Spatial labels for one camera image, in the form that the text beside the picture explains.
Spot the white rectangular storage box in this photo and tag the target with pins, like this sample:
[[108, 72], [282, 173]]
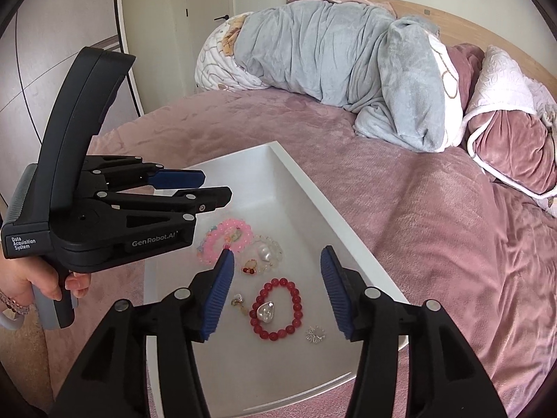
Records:
[[296, 209]]

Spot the white lace pillow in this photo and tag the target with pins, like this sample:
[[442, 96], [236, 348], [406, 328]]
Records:
[[500, 78]]

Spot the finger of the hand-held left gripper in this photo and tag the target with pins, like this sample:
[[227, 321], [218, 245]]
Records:
[[174, 207], [178, 178]]

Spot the person's left hand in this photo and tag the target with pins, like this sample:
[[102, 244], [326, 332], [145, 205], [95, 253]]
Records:
[[26, 276]]

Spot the clear heart pendant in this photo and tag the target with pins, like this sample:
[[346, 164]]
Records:
[[264, 311]]

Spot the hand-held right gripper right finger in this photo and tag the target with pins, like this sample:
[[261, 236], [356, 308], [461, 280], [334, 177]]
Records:
[[337, 296]]

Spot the silver spiky star brooch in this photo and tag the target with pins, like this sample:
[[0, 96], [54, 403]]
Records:
[[316, 334]]

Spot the wooden headboard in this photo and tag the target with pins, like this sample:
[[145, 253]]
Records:
[[470, 21]]

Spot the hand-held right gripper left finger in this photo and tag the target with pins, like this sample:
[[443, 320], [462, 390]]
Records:
[[217, 296]]

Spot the white door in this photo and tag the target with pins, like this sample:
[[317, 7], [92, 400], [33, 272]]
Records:
[[200, 30]]

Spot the small gold earring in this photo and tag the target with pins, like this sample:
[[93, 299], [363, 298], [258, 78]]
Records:
[[239, 301]]

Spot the cream fluffy rug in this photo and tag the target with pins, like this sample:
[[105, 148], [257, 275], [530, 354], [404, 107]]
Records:
[[26, 357]]

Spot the mauve velvet pillow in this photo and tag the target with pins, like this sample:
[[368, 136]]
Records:
[[513, 152]]

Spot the grey wardrobe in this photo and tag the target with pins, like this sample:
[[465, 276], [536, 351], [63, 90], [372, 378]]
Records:
[[48, 30]]

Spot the white cartoon print quilt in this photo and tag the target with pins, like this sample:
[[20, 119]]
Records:
[[213, 61]]

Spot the mauve plush bed blanket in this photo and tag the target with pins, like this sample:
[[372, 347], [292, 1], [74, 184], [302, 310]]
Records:
[[413, 226]]

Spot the grey plush blanket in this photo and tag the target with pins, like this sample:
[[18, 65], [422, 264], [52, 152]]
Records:
[[326, 52]]

